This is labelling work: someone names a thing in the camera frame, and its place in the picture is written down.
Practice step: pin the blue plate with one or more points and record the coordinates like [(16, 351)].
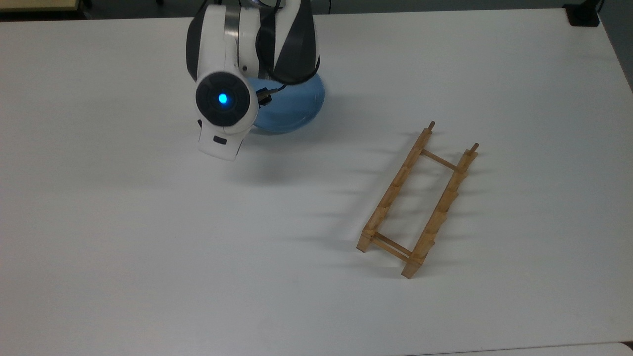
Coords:
[(296, 109)]

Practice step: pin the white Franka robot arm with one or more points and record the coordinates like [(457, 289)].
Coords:
[(222, 49)]

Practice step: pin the wooden plate rack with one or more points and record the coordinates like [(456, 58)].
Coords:
[(390, 198)]

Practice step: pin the black table clamp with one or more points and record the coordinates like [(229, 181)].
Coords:
[(583, 17)]

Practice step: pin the tan wooden board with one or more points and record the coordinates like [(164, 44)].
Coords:
[(39, 5)]

